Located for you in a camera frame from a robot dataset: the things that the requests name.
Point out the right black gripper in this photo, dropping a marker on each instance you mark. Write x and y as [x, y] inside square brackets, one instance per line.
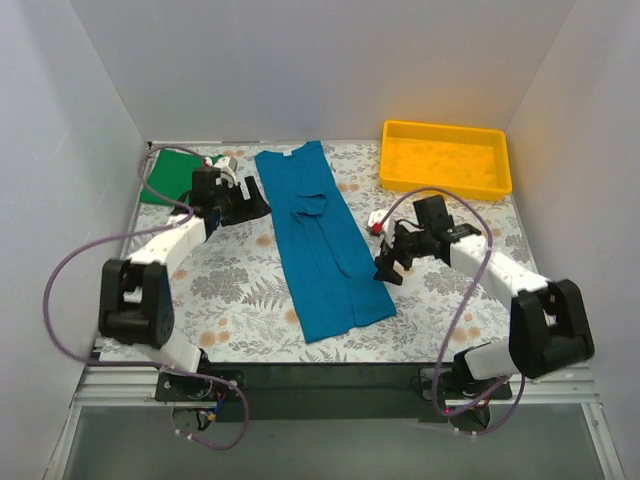
[396, 255]

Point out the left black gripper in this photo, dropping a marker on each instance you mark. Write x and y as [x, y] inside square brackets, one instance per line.
[236, 201]

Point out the blue t shirt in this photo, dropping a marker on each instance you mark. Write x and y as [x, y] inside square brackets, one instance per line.
[327, 264]

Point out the yellow plastic tray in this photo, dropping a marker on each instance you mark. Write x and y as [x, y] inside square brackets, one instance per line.
[468, 161]

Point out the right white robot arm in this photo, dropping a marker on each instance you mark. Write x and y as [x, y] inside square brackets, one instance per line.
[548, 325]

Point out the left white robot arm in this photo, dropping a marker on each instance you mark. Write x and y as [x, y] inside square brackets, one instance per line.
[136, 305]

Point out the folded green t shirt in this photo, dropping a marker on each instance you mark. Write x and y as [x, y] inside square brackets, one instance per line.
[171, 176]

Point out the floral table mat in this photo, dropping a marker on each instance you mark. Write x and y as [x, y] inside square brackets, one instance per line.
[231, 298]

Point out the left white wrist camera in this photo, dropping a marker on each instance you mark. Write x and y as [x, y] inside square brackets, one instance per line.
[227, 165]

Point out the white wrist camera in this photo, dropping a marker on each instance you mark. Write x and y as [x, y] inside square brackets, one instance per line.
[227, 165]
[378, 223]

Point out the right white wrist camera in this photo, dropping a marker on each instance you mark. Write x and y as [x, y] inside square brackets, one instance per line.
[378, 223]

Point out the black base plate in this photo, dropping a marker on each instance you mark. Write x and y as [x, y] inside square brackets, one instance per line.
[318, 391]

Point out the aluminium frame rail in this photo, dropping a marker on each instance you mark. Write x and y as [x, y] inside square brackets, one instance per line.
[133, 386]

